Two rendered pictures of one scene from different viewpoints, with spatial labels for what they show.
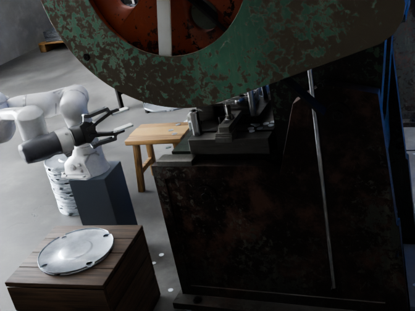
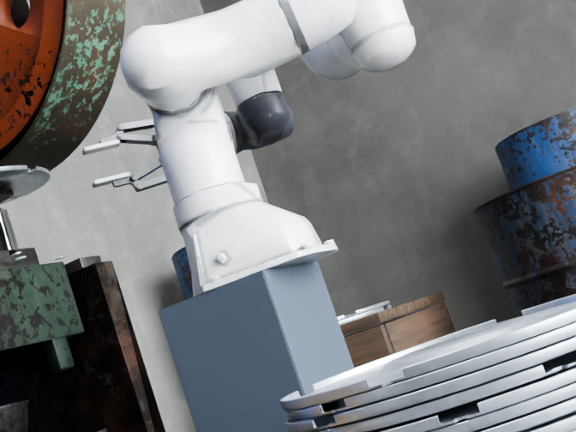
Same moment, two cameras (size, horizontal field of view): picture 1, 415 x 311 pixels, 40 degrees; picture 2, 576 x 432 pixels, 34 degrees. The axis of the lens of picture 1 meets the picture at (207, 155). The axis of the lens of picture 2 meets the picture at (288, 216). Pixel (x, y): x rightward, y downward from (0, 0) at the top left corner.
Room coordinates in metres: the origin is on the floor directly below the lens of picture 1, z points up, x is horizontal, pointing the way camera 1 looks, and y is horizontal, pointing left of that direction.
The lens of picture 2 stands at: (3.73, 0.73, 0.34)
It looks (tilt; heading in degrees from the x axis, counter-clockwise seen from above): 8 degrees up; 185
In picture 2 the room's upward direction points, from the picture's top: 19 degrees counter-clockwise
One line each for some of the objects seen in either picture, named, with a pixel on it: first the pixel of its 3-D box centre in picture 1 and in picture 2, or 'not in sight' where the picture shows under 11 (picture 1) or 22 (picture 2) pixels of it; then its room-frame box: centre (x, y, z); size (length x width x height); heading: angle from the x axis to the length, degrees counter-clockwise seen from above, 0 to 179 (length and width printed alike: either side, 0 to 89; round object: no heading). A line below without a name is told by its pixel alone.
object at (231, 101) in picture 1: (242, 100); not in sight; (2.04, -0.17, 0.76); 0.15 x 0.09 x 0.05; 155
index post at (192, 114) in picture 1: (195, 121); (3, 230); (1.93, 0.02, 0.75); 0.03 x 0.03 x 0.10; 65
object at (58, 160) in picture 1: (70, 157); (459, 344); (2.99, 0.76, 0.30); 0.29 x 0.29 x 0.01
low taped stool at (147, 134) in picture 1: (165, 157); not in sight; (3.03, 0.24, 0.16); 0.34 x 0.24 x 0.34; 68
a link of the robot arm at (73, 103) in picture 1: (78, 119); (189, 123); (2.34, 0.51, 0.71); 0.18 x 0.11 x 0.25; 0
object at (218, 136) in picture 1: (229, 118); not in sight; (1.88, -0.10, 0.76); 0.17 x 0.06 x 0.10; 155
